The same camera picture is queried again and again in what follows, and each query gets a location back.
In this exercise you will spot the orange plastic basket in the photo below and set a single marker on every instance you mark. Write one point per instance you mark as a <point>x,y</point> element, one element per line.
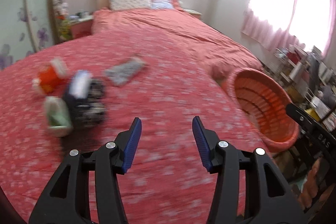
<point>262,108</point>

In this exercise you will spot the wardrobe with flower doors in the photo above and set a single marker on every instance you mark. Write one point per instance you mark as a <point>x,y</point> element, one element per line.
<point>23,3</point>

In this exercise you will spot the red and white plastic packet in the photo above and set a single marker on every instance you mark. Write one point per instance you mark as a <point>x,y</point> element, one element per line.
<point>48,77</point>

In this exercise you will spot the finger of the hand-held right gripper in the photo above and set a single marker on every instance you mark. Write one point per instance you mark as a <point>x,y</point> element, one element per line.
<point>296,112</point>

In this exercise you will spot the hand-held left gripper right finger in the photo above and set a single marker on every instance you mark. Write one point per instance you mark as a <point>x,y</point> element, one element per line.
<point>200,142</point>

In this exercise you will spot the black patterned cloth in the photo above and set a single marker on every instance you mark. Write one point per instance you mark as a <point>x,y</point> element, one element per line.
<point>88,106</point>

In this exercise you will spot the pink nightstand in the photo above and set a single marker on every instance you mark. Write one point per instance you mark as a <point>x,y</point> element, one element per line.
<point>81,28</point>
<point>193,13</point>

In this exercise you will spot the person's right hand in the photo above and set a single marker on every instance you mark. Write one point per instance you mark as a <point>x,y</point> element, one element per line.
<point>312,182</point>

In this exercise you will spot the red floral cloth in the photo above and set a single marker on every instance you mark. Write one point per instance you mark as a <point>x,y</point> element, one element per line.
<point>170,92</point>

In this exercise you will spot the bed with red duvet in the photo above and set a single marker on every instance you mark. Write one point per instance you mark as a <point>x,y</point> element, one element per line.
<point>162,27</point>

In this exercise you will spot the yellow plush toy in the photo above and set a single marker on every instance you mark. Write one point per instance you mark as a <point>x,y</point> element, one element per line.
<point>64,29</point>

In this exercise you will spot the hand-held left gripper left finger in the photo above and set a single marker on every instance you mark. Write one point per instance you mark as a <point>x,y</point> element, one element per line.
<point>132,142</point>

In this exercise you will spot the white and blue packet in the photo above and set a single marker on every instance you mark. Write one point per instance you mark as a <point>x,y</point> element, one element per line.
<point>80,84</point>

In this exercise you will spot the green and white packet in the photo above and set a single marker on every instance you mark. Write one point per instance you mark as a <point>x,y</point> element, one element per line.
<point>56,117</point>

